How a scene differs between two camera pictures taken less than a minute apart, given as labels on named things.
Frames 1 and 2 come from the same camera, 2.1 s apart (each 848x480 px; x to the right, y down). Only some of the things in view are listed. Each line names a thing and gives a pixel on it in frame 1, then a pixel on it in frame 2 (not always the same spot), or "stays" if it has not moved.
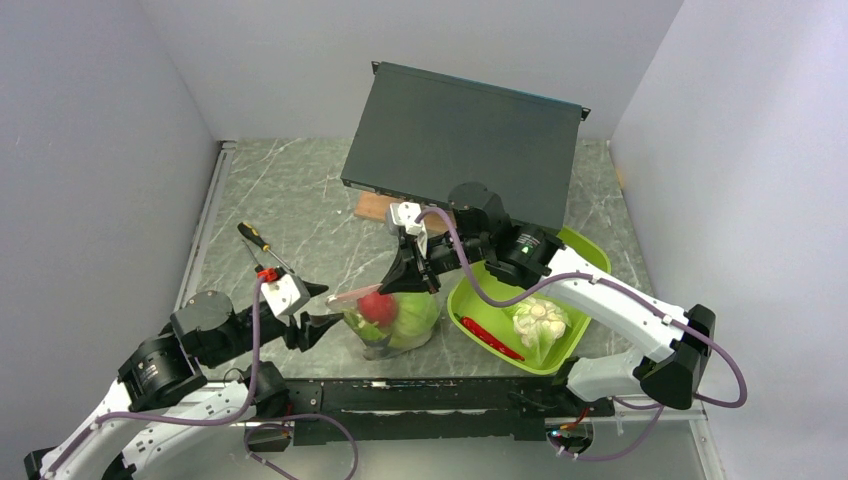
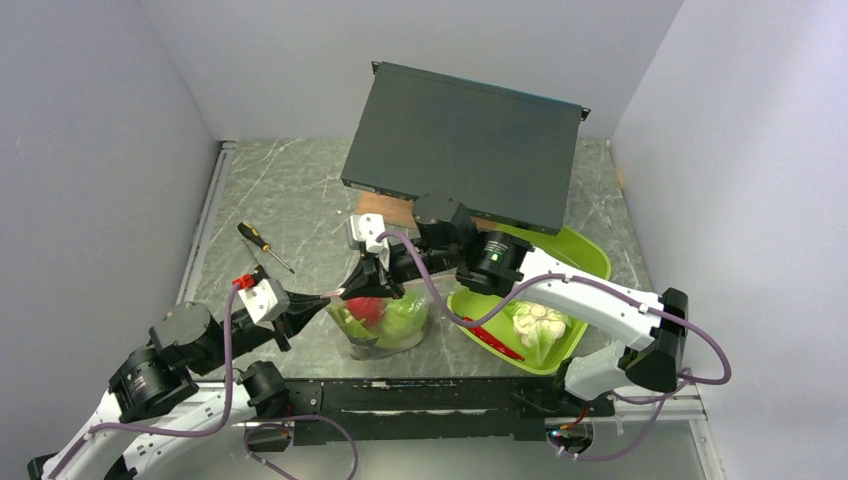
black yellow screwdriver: (251, 233) stays
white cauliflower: (539, 323) stays
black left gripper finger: (314, 327) → (301, 308)
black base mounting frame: (357, 409) stays
